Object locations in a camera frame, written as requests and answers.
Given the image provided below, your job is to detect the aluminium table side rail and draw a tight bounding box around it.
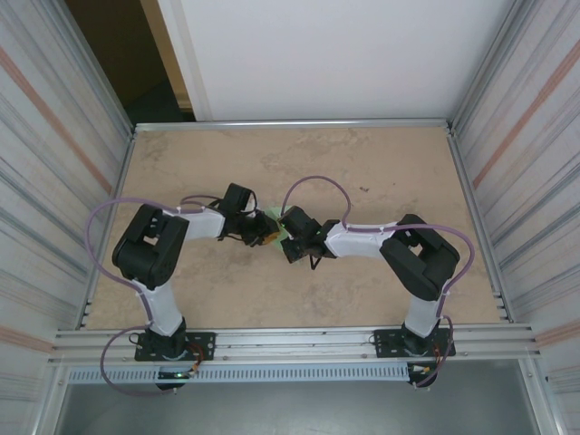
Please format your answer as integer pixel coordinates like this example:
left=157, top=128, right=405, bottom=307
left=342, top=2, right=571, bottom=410
left=446, top=126, right=514, bottom=324
left=80, top=129, right=138, bottom=328

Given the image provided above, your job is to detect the light green paper sheet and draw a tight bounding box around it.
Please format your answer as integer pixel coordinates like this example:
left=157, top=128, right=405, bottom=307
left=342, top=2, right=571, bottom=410
left=265, top=206, right=295, bottom=255

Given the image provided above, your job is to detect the grey slotted cable duct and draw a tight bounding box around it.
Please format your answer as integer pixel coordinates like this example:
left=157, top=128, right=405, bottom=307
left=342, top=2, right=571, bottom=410
left=66, top=364, right=411, bottom=384

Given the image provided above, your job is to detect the small circuit board green light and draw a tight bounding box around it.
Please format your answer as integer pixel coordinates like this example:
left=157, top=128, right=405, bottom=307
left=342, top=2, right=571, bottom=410
left=157, top=369, right=201, bottom=381

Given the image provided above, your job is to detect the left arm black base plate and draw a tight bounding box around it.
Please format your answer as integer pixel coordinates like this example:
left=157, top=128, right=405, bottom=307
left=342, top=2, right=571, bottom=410
left=134, top=332, right=217, bottom=363

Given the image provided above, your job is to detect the wide aluminium mounting rail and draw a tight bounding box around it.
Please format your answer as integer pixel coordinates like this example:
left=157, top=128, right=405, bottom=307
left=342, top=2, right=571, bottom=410
left=47, top=322, right=543, bottom=367

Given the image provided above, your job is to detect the aluminium table end rail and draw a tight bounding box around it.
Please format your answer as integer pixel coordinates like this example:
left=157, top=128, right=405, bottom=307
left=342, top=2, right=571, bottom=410
left=132, top=118, right=455, bottom=133

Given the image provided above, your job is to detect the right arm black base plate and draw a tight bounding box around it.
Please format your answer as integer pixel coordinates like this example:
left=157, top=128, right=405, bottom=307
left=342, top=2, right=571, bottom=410
left=372, top=328, right=455, bottom=362

